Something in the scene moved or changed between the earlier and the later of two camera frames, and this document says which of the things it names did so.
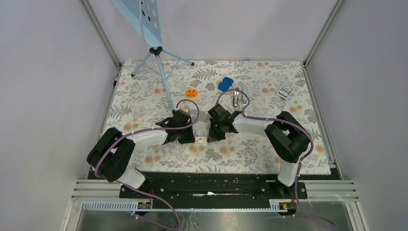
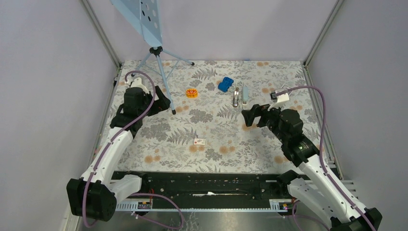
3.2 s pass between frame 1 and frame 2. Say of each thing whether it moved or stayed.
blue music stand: stayed
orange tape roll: stayed
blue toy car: stayed
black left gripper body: moved
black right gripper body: moved
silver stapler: stayed
